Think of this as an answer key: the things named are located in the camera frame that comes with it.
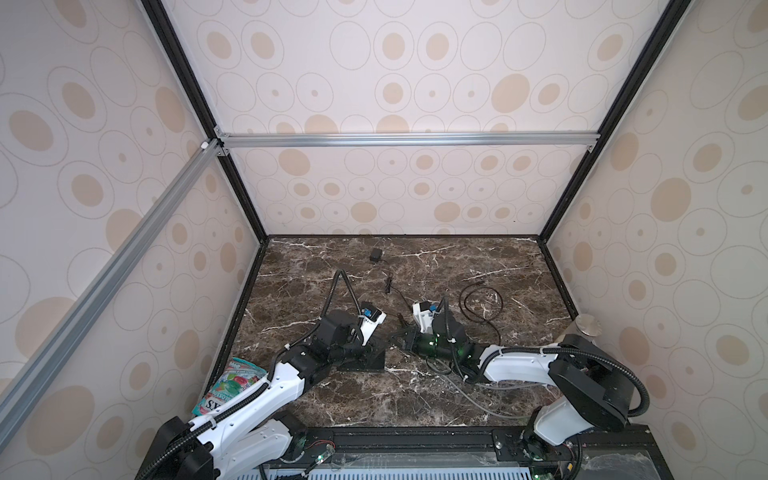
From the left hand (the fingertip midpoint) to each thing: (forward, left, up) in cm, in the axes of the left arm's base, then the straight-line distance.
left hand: (391, 340), depth 77 cm
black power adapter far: (+40, +6, -14) cm, 43 cm away
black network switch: (-7, +5, +5) cm, 10 cm away
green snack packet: (-6, +43, -10) cm, 44 cm away
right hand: (+2, +1, -2) cm, 3 cm away
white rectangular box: (+5, -9, +3) cm, 11 cm away
